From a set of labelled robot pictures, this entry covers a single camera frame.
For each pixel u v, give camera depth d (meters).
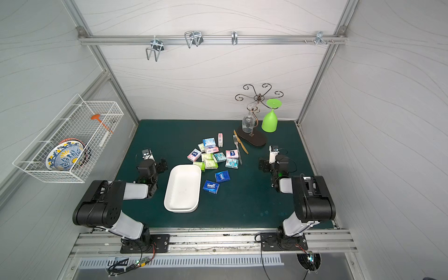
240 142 1.11
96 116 0.79
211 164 0.95
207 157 0.99
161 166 0.90
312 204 0.47
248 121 0.91
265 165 0.86
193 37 0.76
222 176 0.92
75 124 0.72
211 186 0.88
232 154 1.01
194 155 1.01
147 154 0.81
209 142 1.04
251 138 1.12
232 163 0.98
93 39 0.78
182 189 0.91
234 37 0.73
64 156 0.62
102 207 0.46
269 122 0.89
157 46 0.78
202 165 0.96
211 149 1.01
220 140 1.05
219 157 0.98
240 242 0.75
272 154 0.85
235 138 1.11
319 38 0.77
